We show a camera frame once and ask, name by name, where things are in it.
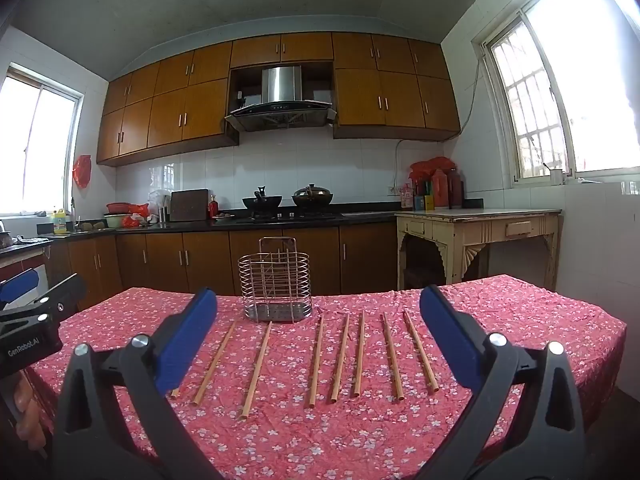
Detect small sliding window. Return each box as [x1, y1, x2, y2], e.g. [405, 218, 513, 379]
[0, 62, 86, 218]

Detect set of wooden chopsticks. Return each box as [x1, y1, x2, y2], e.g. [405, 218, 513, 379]
[167, 310, 441, 421]

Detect metal wire chopstick holder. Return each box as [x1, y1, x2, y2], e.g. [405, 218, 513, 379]
[237, 236, 313, 323]

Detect cream wooden side table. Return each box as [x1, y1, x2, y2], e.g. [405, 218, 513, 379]
[395, 208, 563, 293]

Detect red bag hanging on wall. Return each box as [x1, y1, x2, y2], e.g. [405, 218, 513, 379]
[72, 155, 92, 189]

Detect wall cable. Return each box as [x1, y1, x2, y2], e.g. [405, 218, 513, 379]
[394, 57, 488, 196]

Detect dark wooden cutting board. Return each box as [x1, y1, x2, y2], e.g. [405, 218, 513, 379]
[170, 188, 210, 222]

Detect black kitchen countertop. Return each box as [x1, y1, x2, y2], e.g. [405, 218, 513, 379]
[37, 207, 401, 238]

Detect red floral tablecloth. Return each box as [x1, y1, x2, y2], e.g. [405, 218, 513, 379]
[25, 274, 628, 480]

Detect person's left hand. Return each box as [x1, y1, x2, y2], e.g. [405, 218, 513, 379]
[12, 372, 48, 458]

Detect wooden base cabinets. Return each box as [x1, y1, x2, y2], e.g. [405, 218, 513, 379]
[50, 224, 401, 311]

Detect steel range hood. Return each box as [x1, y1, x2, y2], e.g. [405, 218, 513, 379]
[224, 66, 337, 133]

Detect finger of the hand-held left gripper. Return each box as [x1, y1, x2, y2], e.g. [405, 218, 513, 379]
[0, 268, 41, 309]
[0, 273, 87, 331]

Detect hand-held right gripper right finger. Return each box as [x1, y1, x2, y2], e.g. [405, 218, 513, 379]
[415, 284, 586, 480]

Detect black wok with handle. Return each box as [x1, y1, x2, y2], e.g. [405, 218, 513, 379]
[242, 186, 282, 211]

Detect gas stove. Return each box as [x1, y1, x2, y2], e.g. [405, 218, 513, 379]
[235, 211, 343, 224]

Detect large barred window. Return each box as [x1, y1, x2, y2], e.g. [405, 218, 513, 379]
[472, 0, 640, 188]

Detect red bag over thermoses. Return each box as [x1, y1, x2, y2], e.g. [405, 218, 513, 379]
[409, 156, 457, 181]

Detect wok with metal lid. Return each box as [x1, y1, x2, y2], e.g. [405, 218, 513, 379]
[291, 184, 334, 208]

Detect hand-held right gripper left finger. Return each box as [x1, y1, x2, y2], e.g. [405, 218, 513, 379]
[52, 287, 223, 480]

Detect wooden wall cabinets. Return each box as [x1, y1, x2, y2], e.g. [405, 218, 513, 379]
[96, 31, 461, 167]

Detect dark red thermos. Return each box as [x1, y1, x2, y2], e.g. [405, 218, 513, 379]
[446, 167, 465, 209]

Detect orange-red thermos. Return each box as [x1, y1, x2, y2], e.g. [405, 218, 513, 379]
[431, 169, 449, 209]

